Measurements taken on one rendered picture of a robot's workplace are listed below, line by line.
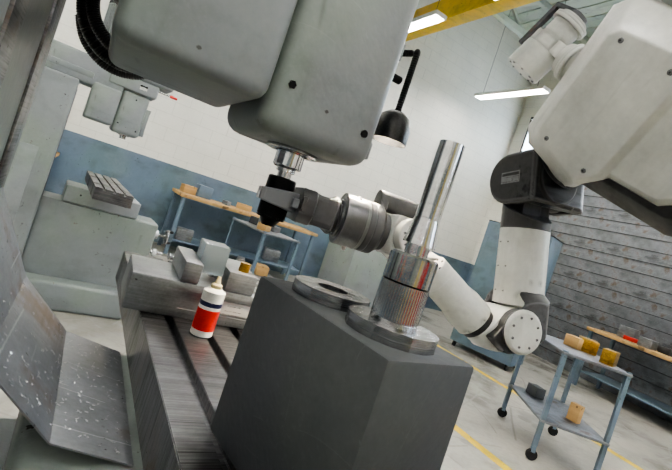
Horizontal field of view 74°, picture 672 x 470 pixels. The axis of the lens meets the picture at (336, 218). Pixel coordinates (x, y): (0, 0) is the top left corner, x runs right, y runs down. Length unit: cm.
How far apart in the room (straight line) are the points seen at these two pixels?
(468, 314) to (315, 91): 46
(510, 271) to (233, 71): 59
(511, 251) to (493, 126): 966
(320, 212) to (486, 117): 972
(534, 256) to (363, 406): 58
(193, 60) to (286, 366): 36
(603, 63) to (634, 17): 6
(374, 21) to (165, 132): 662
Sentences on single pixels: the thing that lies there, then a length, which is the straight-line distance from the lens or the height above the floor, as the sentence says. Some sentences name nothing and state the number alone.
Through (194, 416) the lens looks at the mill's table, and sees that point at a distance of 60.
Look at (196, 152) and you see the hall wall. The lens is 732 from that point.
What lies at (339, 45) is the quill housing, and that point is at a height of 146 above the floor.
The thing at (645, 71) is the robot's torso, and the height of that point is 153.
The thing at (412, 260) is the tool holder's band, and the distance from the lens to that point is 41.
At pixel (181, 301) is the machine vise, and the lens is 92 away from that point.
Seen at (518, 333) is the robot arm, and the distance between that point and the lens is 85.
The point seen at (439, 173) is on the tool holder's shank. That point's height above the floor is 130.
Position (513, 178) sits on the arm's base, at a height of 140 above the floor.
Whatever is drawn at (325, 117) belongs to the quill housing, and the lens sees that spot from 65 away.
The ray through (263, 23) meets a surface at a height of 143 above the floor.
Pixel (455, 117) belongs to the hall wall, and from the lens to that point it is 975.
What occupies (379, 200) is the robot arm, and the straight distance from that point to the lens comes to 77.
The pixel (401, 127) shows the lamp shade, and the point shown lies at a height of 143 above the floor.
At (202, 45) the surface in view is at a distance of 59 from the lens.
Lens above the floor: 123
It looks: level
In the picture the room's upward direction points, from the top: 18 degrees clockwise
